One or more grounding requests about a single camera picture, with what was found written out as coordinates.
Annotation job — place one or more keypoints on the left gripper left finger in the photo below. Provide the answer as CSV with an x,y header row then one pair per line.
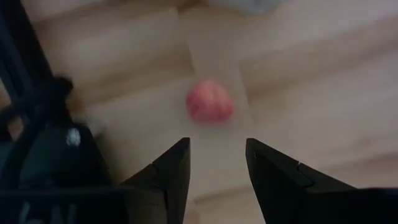
x,y
169,174

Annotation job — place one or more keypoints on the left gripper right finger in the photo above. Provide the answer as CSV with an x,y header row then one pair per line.
x,y
280,186

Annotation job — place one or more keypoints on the pink toy raspberry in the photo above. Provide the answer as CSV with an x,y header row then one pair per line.
x,y
210,104

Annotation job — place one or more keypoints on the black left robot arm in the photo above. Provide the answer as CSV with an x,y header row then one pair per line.
x,y
59,158

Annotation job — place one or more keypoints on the white checked towel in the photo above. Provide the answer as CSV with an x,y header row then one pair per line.
x,y
248,4

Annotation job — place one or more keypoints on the black metal table frame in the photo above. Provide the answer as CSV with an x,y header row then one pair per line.
x,y
18,46

